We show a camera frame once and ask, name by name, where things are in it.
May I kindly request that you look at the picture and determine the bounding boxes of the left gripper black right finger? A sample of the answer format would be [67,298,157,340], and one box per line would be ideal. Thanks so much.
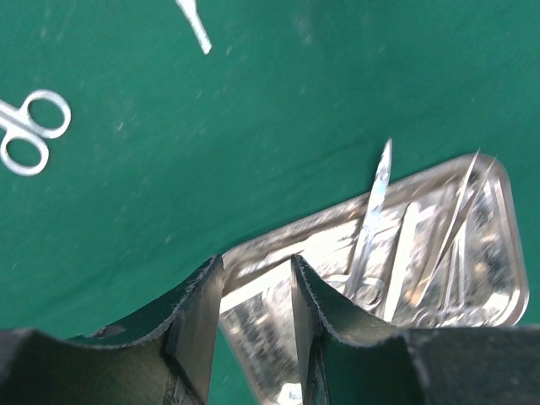
[290,255,539,404]

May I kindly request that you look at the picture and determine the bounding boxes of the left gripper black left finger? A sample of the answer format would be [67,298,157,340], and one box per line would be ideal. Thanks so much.
[1,256,224,404]

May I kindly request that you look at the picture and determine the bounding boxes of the steel instrument tray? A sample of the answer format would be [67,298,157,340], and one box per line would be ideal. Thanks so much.
[219,154,529,404]

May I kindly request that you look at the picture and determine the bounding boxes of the pointed steel tweezers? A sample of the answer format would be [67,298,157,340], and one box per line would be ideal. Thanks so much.
[411,151,479,308]

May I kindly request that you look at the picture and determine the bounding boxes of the dark green surgical cloth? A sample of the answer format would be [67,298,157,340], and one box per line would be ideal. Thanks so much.
[0,0,540,405]

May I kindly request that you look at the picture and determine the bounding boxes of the steel surgical scissors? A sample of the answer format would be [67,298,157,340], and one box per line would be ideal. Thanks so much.
[1,89,72,176]

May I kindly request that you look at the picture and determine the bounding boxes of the steel forceps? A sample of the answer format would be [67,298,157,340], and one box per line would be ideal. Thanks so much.
[414,166,492,327]

